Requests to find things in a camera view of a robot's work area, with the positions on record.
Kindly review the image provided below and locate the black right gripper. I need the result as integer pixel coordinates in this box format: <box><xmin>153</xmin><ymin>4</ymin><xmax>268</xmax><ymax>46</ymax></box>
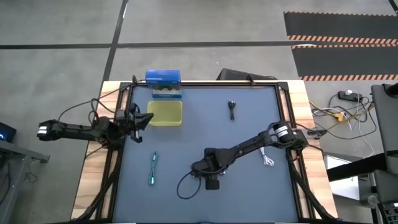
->
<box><xmin>192</xmin><ymin>157</ymin><xmax>228</xmax><ymax>191</ymax></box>

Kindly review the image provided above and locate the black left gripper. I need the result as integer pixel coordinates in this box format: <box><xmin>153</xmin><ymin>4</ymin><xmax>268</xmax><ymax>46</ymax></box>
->
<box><xmin>117</xmin><ymin>103</ymin><xmax>154</xmax><ymax>144</ymax></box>

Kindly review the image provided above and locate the teal pen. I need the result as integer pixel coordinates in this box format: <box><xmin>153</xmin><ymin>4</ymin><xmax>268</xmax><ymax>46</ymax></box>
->
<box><xmin>147</xmin><ymin>151</ymin><xmax>159</xmax><ymax>186</ymax></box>

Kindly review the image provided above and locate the white USB-C cable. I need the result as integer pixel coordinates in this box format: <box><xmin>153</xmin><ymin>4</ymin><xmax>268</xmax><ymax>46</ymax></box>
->
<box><xmin>259</xmin><ymin>146</ymin><xmax>275</xmax><ymax>167</ymax></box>

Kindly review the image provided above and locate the small black tool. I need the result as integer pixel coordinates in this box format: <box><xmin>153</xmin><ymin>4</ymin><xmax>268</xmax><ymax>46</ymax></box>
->
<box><xmin>228</xmin><ymin>100</ymin><xmax>237</xmax><ymax>121</ymax></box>

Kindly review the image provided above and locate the yellow plastic bin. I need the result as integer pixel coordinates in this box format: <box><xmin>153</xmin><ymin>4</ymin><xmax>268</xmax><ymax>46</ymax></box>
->
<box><xmin>146</xmin><ymin>100</ymin><xmax>183</xmax><ymax>127</ymax></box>

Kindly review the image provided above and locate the blue-grey table mat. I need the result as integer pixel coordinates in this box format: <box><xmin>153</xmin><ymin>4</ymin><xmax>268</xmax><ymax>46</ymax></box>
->
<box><xmin>112</xmin><ymin>85</ymin><xmax>300</xmax><ymax>223</ymax></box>

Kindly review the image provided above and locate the blue game controller box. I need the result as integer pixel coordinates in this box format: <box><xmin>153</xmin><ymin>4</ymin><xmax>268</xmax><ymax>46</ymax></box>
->
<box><xmin>145</xmin><ymin>68</ymin><xmax>183</xmax><ymax>100</ymax></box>

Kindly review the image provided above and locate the black case behind table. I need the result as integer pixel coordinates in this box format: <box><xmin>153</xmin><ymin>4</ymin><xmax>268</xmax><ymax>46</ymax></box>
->
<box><xmin>216</xmin><ymin>68</ymin><xmax>279</xmax><ymax>82</ymax></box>

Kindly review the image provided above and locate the grey side table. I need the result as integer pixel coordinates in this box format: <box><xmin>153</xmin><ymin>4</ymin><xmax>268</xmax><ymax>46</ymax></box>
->
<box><xmin>0</xmin><ymin>139</ymin><xmax>50</xmax><ymax>215</ymax></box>

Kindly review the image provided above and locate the white box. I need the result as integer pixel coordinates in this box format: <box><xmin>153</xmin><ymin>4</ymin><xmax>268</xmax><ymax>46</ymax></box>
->
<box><xmin>323</xmin><ymin>154</ymin><xmax>362</xmax><ymax>202</ymax></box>

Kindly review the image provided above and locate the dark device with blue light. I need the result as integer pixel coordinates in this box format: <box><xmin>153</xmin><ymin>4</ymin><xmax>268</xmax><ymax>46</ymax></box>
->
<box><xmin>0</xmin><ymin>121</ymin><xmax>17</xmax><ymax>144</ymax></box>

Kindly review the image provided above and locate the black steel beam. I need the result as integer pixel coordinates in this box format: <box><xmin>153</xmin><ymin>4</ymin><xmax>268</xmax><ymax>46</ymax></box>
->
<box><xmin>326</xmin><ymin>151</ymin><xmax>398</xmax><ymax>183</ymax></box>

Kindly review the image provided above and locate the black power strip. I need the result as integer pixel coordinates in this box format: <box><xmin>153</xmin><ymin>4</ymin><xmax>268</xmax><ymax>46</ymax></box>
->
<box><xmin>338</xmin><ymin>90</ymin><xmax>364</xmax><ymax>102</ymax></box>

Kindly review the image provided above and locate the black hazard-striped floor mat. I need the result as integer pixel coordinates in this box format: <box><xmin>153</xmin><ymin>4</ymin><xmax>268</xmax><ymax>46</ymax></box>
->
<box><xmin>291</xmin><ymin>44</ymin><xmax>398</xmax><ymax>82</ymax></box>
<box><xmin>283</xmin><ymin>11</ymin><xmax>398</xmax><ymax>45</ymax></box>

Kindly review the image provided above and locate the grey chair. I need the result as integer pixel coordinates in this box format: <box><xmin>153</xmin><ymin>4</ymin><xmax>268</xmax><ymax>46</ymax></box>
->
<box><xmin>371</xmin><ymin>81</ymin><xmax>398</xmax><ymax>205</ymax></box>

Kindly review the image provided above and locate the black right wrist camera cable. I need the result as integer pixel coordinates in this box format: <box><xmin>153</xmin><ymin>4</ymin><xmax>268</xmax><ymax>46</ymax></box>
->
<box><xmin>176</xmin><ymin>170</ymin><xmax>203</xmax><ymax>200</ymax></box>

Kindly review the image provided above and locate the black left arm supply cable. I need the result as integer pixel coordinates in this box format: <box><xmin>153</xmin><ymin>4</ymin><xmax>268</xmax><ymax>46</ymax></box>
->
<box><xmin>57</xmin><ymin>74</ymin><xmax>147</xmax><ymax>125</ymax></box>

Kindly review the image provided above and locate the black aluminium table frame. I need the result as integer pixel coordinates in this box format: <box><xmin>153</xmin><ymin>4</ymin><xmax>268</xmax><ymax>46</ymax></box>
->
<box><xmin>73</xmin><ymin>79</ymin><xmax>338</xmax><ymax>224</ymax></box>

